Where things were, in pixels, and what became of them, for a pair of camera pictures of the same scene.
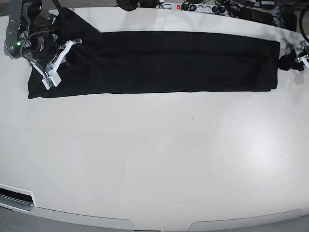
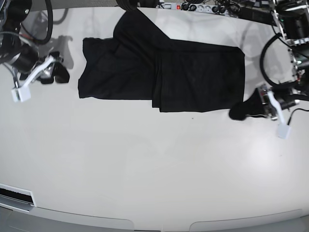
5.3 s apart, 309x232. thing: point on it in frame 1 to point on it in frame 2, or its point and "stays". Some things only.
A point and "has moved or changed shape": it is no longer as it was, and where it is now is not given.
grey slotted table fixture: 16,198 stays
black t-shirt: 102,62 has moved or changed shape
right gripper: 301,53 to 259,104
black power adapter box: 257,14 stays
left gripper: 60,56 to 56,69
